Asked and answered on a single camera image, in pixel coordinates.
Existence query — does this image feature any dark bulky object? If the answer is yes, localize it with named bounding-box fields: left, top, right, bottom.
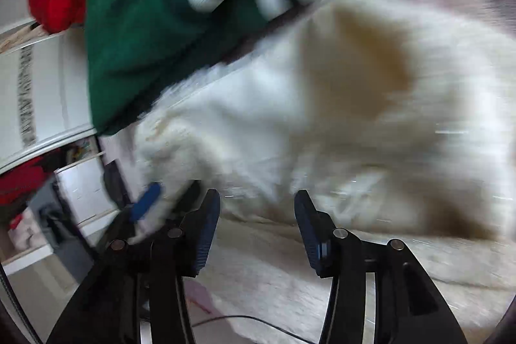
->
left=31, top=183, right=99, bottom=273

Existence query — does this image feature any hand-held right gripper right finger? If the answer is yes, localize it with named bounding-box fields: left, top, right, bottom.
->
left=293, top=190, right=471, bottom=344

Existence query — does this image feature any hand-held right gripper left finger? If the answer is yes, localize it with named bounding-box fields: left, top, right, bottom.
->
left=46, top=189, right=222, bottom=344

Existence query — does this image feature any green striped sweater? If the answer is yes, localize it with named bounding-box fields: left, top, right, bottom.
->
left=83, top=0, right=335, bottom=137

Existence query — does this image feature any black cable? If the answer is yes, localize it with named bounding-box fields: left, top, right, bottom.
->
left=193, top=314, right=320, bottom=344

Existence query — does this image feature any red cloth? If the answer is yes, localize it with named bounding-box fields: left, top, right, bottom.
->
left=0, top=154, right=58, bottom=208

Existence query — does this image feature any white fluffy coat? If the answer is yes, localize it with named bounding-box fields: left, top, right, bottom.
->
left=133, top=0, right=516, bottom=245

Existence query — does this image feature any cream fleece blanket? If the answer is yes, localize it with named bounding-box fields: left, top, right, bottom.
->
left=177, top=214, right=516, bottom=344

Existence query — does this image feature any white wardrobe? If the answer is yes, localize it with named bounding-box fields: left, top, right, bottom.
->
left=0, top=19, right=102, bottom=173

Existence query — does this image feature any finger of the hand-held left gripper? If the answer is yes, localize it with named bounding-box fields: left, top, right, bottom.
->
left=104, top=182, right=164, bottom=245

